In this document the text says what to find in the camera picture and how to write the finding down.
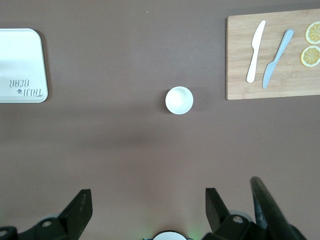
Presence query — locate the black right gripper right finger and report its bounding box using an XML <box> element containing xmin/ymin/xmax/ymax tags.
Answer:
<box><xmin>201</xmin><ymin>187</ymin><xmax>266</xmax><ymax>240</ymax></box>

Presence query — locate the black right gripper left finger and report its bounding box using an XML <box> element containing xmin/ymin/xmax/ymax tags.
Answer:
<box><xmin>0</xmin><ymin>189</ymin><xmax>94</xmax><ymax>240</ymax></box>

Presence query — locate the white IKEA cup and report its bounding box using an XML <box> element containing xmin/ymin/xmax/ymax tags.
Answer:
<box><xmin>165</xmin><ymin>86</ymin><xmax>194</xmax><ymax>116</ymax></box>

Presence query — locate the cream tray with bear print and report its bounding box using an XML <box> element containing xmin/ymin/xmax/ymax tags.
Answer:
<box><xmin>0</xmin><ymin>28</ymin><xmax>49</xmax><ymax>104</ymax></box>

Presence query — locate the wooden cutting board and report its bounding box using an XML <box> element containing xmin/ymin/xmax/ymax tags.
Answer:
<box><xmin>225</xmin><ymin>8</ymin><xmax>320</xmax><ymax>101</ymax></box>

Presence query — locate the grey plastic knife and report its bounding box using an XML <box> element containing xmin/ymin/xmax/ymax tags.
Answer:
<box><xmin>262</xmin><ymin>28</ymin><xmax>295</xmax><ymax>90</ymax></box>

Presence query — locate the white plastic knife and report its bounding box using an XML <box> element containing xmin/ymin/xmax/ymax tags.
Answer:
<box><xmin>246</xmin><ymin>20</ymin><xmax>267</xmax><ymax>84</ymax></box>

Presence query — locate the yellow lemon slice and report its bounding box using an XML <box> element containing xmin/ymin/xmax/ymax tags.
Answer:
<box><xmin>305</xmin><ymin>21</ymin><xmax>320</xmax><ymax>45</ymax></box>
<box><xmin>300</xmin><ymin>45</ymin><xmax>320</xmax><ymax>68</ymax></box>

